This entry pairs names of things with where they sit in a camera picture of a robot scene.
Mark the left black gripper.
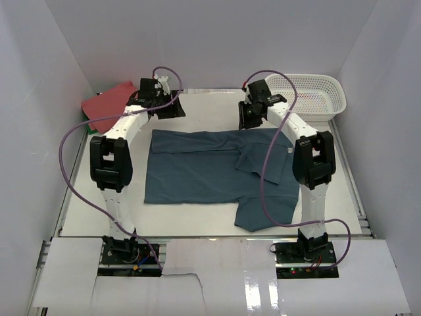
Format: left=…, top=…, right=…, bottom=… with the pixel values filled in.
left=152, top=90, right=185, bottom=120

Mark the blue t shirt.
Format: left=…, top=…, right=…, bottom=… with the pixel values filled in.
left=144, top=128, right=299, bottom=232

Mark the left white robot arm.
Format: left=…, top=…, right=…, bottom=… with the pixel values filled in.
left=89, top=75, right=186, bottom=263

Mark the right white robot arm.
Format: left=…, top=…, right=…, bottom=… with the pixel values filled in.
left=239, top=80, right=336, bottom=263

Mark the folded red t shirt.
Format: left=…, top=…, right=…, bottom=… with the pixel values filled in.
left=81, top=81, right=136, bottom=120

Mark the white plastic laundry basket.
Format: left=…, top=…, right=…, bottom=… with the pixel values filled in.
left=265, top=74, right=347, bottom=122

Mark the folded green t shirt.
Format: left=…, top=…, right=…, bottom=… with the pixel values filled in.
left=84, top=115, right=97, bottom=135

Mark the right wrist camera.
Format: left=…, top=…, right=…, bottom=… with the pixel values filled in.
left=241, top=80, right=260, bottom=104

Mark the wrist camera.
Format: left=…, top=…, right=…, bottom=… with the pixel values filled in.
left=241, top=80, right=260, bottom=104
left=137, top=76, right=171, bottom=99

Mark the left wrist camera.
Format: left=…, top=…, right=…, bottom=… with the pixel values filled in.
left=137, top=76, right=171, bottom=99

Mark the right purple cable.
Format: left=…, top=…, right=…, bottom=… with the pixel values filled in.
left=241, top=69, right=351, bottom=271

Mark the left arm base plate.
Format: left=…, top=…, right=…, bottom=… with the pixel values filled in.
left=97, top=236, right=162, bottom=277

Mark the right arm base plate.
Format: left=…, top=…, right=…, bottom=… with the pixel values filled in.
left=269, top=241, right=339, bottom=280

